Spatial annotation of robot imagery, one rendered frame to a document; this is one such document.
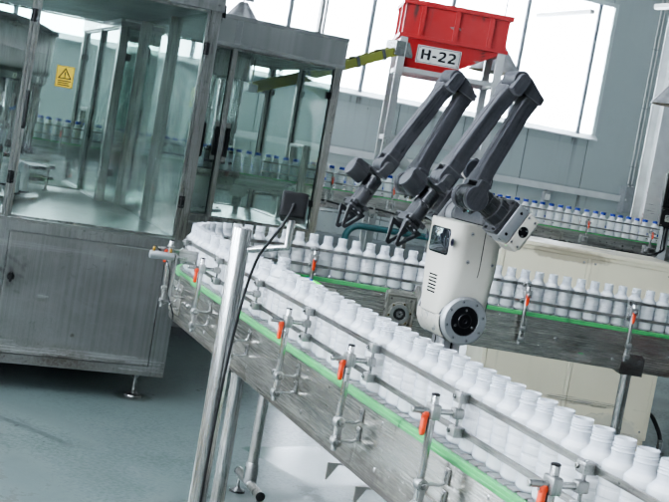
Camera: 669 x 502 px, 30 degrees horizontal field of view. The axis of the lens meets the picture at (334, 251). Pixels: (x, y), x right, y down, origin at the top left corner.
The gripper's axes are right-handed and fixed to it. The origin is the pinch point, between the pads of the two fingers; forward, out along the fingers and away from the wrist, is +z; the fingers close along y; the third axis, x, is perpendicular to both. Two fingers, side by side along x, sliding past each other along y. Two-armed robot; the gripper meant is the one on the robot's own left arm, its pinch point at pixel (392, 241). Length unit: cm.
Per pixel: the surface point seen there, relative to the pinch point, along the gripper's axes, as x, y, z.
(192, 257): -16, -88, 35
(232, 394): 2, -27, 65
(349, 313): -24, 56, 33
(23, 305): 6, -315, 91
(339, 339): -22, 56, 39
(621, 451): -29, 175, 37
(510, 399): -27, 139, 36
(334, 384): -19, 64, 49
